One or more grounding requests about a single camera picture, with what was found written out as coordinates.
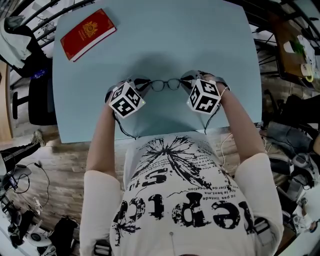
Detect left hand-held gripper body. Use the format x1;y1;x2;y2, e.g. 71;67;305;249
108;76;147;119

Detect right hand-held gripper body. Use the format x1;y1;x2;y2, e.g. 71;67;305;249
186;71;228;116

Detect black-framed eyeglasses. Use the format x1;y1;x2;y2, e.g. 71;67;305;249
149;78;181;93

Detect person's right forearm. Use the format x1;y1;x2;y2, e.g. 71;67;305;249
216;84;266;164

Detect person's left forearm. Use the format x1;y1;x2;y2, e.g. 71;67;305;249
85;103;120;181

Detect red hardcover book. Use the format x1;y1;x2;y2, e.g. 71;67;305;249
59;8;118;63

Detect black office chair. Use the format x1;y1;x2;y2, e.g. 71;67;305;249
3;23;58;126

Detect brown wooden side table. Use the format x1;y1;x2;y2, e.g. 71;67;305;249
268;12;320;81

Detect person's white printed shirt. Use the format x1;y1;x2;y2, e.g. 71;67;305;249
79;133;285;256

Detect small plant in white pot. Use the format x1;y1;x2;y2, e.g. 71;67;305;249
283;39;305;55

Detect white yellow tape roll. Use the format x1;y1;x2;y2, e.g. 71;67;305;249
300;63;315;82

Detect white draped cloth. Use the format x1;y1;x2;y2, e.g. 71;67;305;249
3;15;33;69

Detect white power strip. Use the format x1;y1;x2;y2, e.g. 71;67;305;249
31;196;44;213

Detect small blue screen device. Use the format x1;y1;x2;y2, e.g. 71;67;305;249
7;176;19;190

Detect black bag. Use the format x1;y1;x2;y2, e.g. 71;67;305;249
49;216;79;254

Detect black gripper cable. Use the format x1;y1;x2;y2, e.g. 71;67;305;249
113;111;138;140
203;106;222;136

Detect white cable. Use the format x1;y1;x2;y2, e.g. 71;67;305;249
219;132;235;167

